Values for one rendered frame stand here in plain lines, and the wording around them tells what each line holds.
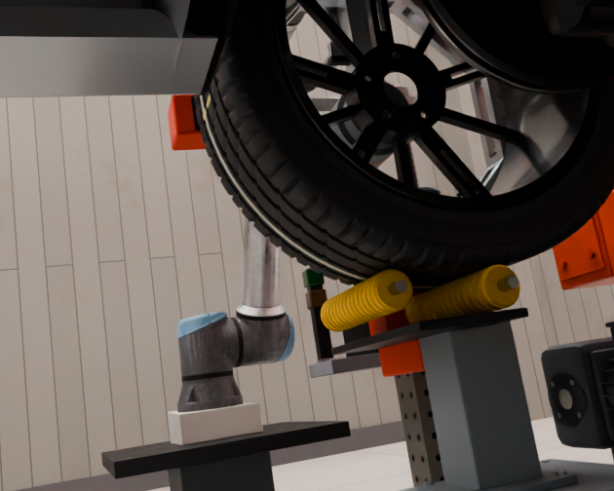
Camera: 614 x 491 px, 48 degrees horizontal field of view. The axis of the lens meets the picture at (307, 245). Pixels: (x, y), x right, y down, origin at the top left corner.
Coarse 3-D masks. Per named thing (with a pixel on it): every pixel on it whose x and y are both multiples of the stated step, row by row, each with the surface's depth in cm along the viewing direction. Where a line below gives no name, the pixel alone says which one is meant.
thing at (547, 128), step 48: (288, 0) 115; (384, 0) 120; (288, 48) 90; (384, 48) 114; (384, 96) 112; (432, 96) 114; (528, 96) 119; (576, 96) 106; (336, 144) 89; (432, 144) 116; (528, 144) 116; (576, 144) 100; (480, 192) 116; (528, 192) 96
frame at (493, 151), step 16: (320, 0) 129; (336, 0) 130; (400, 0) 130; (416, 0) 130; (288, 16) 122; (400, 16) 134; (416, 16) 134; (416, 32) 135; (448, 48) 134; (480, 80) 134; (480, 96) 134; (496, 96) 130; (480, 112) 133; (496, 112) 129; (496, 144) 129; (496, 160) 129; (496, 176) 125
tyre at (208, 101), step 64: (256, 0) 91; (256, 64) 88; (256, 128) 87; (256, 192) 97; (320, 192) 87; (384, 192) 89; (576, 192) 98; (320, 256) 100; (384, 256) 91; (448, 256) 90; (512, 256) 93
